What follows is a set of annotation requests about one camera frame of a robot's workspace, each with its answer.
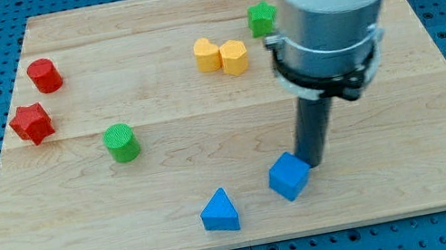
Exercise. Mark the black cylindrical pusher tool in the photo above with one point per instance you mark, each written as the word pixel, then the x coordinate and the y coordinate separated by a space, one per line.
pixel 312 120

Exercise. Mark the red cylinder block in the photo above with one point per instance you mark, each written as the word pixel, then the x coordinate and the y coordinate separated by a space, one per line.
pixel 44 75

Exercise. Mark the red star block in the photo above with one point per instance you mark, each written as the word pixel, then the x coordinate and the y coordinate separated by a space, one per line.
pixel 32 123

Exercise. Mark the wooden board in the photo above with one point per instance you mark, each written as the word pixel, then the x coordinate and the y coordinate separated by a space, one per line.
pixel 132 62

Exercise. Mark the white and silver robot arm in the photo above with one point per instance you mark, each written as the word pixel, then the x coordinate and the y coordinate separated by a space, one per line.
pixel 326 48

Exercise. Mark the green cylinder block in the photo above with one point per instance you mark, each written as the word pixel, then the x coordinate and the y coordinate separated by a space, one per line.
pixel 120 141

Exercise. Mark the blue cube block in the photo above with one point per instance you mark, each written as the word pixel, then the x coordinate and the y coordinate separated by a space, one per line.
pixel 288 176

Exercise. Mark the yellow heart block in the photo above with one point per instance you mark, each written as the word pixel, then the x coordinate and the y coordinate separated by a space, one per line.
pixel 208 57

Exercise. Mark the yellow hexagon block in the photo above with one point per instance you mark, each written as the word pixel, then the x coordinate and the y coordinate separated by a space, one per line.
pixel 234 57

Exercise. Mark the green star block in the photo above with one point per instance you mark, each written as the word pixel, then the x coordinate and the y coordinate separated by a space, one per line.
pixel 261 18

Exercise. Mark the blue triangle block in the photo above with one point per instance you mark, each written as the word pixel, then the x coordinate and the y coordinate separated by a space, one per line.
pixel 220 213

